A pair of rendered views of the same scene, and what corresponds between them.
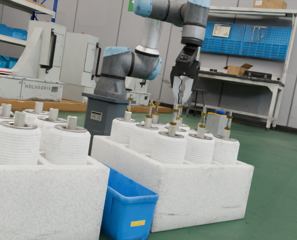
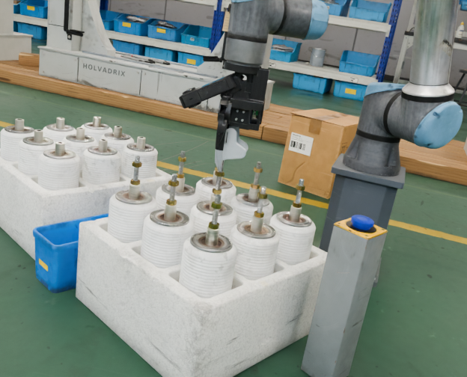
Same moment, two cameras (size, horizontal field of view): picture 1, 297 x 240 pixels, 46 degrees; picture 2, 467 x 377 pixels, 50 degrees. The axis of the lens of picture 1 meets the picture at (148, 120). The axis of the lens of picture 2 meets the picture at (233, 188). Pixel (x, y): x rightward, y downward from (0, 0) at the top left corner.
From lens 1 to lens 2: 1.48 m
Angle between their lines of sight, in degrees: 78
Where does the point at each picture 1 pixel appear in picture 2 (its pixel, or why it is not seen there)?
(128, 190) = not seen: hidden behind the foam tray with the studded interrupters
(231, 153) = (183, 265)
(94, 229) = not seen: hidden behind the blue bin
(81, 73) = not seen: outside the picture
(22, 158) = (20, 164)
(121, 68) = (372, 119)
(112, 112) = (337, 189)
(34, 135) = (25, 149)
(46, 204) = (16, 206)
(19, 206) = (7, 199)
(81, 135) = (43, 158)
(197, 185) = (113, 274)
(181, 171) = (95, 239)
